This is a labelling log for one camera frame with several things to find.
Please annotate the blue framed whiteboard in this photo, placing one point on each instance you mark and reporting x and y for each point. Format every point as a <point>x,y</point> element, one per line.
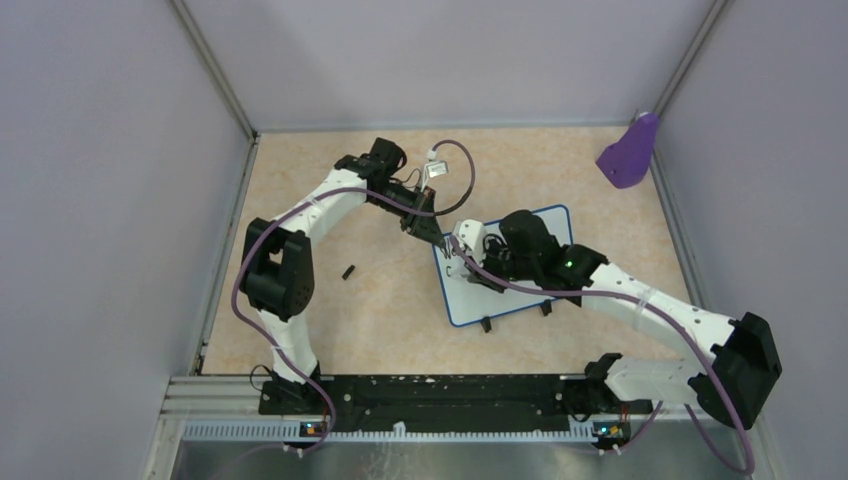
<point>467,304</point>

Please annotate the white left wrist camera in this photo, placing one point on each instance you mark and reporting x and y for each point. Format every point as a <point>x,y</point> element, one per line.
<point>432,168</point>

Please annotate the white slotted cable duct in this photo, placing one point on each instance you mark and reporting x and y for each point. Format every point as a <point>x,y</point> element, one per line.
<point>289,431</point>

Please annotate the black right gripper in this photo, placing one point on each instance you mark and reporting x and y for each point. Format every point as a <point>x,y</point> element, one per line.
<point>488,281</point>

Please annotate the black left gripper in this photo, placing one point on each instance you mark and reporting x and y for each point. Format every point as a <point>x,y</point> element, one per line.
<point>422,226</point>

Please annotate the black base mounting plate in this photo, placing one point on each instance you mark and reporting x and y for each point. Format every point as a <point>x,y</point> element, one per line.
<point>520,403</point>

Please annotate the black marker cap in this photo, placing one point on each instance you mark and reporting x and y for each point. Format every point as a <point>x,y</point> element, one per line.
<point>348,272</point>

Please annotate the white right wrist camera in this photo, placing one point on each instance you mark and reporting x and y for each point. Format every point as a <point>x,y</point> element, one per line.
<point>470,235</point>

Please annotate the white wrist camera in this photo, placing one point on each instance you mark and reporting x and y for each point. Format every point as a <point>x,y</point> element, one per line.
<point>470,235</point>
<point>432,168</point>

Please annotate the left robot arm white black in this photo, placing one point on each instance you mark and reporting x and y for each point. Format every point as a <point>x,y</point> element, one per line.
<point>277,271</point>

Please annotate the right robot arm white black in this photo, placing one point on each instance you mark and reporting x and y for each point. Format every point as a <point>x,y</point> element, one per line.
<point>728,366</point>

